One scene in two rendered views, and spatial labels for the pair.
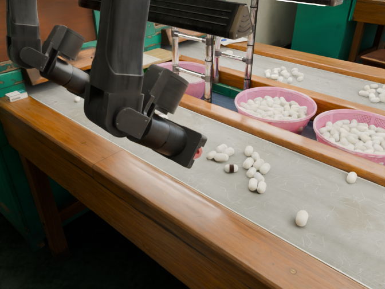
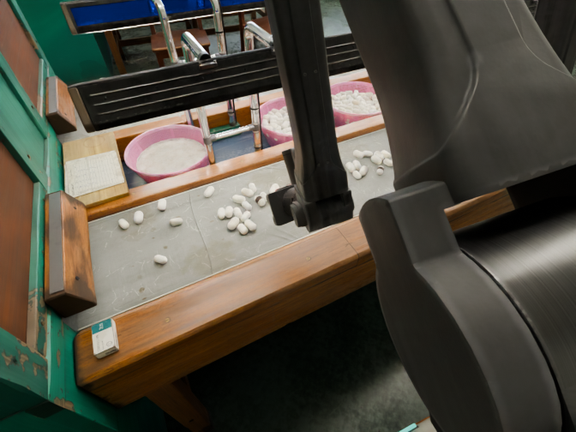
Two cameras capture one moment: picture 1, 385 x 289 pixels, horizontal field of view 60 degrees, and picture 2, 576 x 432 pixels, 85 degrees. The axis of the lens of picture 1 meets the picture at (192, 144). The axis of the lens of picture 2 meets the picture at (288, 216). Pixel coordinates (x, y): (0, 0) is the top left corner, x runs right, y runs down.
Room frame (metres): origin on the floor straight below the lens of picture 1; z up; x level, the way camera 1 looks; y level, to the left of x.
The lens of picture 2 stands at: (0.67, 0.69, 1.35)
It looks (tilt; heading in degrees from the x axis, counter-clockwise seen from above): 47 degrees down; 291
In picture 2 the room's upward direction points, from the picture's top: straight up
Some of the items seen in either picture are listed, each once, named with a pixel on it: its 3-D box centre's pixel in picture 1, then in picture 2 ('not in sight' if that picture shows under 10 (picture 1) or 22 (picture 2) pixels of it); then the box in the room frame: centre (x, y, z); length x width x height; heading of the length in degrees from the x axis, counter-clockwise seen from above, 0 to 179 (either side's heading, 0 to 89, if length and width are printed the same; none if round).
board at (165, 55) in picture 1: (142, 60); (93, 167); (1.46, 0.22, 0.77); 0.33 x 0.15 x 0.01; 138
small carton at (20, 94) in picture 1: (16, 95); (105, 338); (1.06, 0.60, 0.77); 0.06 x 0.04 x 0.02; 138
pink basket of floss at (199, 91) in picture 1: (179, 82); (172, 159); (1.31, 0.06, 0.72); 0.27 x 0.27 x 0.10
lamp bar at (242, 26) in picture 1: (151, 4); (242, 71); (0.99, 0.11, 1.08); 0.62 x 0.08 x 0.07; 48
